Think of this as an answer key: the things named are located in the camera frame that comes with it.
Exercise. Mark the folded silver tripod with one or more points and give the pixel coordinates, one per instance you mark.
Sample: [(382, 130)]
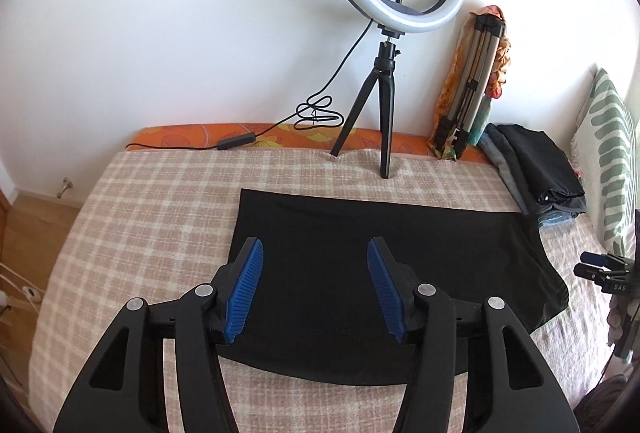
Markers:
[(475, 63)]

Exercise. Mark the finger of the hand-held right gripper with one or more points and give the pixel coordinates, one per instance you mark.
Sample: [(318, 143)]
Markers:
[(591, 258), (590, 274)]

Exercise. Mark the orange patterned mattress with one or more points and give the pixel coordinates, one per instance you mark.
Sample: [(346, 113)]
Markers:
[(165, 135)]

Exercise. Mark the folded grey garment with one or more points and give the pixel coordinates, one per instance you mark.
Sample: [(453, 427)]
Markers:
[(505, 168)]

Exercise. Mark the dark cloth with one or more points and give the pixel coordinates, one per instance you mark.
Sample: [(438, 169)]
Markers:
[(600, 408)]

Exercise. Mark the metal door stop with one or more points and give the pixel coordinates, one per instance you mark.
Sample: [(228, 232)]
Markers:
[(64, 187)]

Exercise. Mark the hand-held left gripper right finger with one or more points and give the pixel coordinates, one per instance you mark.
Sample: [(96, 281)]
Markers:
[(385, 293)]

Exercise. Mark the folded tripod in patterned bag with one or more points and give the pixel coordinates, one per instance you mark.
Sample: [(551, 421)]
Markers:
[(502, 63)]

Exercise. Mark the small black tripod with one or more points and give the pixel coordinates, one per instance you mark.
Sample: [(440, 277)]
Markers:
[(385, 63)]

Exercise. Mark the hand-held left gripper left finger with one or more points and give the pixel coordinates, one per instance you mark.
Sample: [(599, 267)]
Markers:
[(245, 293)]

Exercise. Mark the stack of dark folded clothes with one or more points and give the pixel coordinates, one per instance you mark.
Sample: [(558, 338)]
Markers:
[(540, 163)]

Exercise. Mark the white green leaf pillow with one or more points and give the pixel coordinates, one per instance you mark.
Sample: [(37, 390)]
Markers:
[(605, 148)]

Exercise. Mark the folded blue garment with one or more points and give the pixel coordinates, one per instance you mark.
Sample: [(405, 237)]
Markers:
[(552, 219)]

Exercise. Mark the black pants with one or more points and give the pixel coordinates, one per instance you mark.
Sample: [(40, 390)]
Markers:
[(320, 233)]

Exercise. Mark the checked beige blanket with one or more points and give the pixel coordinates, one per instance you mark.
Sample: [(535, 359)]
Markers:
[(140, 223)]

